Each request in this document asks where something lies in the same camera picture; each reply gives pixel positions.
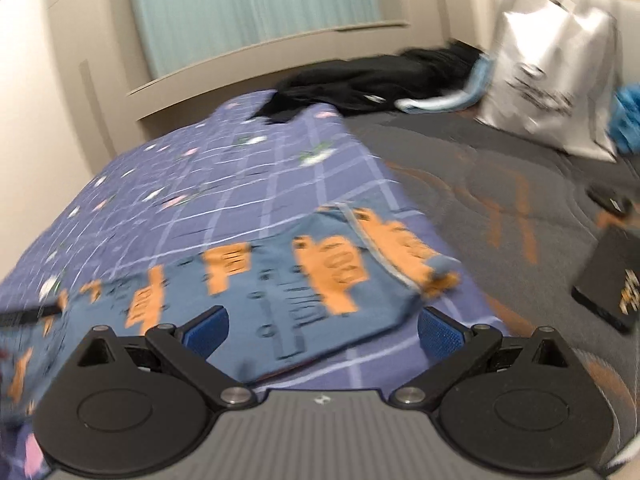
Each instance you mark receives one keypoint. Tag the purple grid floral quilt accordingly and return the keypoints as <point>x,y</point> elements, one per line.
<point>231,178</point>

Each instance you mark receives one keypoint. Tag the teal curtain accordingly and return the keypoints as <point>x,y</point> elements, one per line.
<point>178,33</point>

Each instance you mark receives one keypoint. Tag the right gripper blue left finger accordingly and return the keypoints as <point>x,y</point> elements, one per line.
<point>183,352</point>

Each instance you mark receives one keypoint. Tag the beige headboard cabinet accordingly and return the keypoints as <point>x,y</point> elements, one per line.
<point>124,63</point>

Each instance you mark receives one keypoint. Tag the black flat box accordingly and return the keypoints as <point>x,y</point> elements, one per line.
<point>608,284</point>

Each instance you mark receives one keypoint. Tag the grey quilted mattress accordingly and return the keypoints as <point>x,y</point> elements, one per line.
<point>518,216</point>

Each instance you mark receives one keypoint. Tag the silver shopping bag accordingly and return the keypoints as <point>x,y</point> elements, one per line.
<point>554,73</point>

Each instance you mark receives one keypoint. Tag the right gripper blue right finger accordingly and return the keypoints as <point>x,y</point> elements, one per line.
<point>455,352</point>

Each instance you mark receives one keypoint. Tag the bright blue cloth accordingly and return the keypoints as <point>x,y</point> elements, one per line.
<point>624,128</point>

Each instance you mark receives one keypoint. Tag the black clothing pile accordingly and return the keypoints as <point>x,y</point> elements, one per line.
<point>369,85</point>

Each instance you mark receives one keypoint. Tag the blue pants with orange print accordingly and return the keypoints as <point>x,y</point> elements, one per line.
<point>336,277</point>

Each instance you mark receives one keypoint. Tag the light blue folded towel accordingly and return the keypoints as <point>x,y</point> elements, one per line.
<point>469,95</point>

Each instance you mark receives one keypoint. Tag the small black device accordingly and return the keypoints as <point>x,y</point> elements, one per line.
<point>610,200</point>

